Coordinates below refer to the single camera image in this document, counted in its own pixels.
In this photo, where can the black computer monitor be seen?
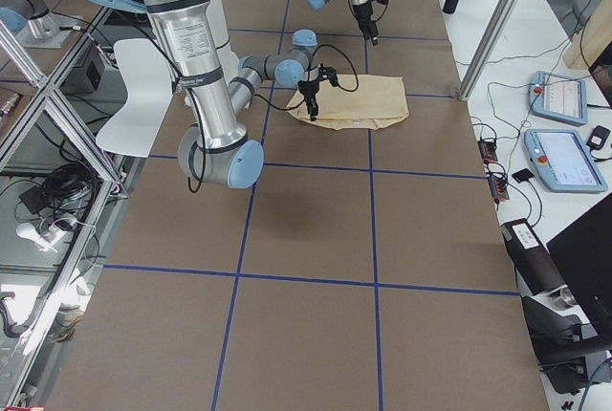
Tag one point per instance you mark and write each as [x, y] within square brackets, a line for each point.
[582, 255]

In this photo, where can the beige long sleeve shirt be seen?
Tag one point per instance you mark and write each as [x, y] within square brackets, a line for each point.
[379, 102]

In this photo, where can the blue teach pendant near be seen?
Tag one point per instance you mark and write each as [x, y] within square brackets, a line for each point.
[562, 161]

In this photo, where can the blue teach pendant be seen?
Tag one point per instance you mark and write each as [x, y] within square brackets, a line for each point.
[559, 98]
[562, 161]

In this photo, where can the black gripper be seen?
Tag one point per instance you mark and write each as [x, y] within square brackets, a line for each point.
[307, 88]
[362, 13]

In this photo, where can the blue teach pendant far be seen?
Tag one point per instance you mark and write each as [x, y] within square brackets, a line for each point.
[559, 98]

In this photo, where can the aluminium frame post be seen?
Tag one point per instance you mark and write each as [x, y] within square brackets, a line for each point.
[483, 52]

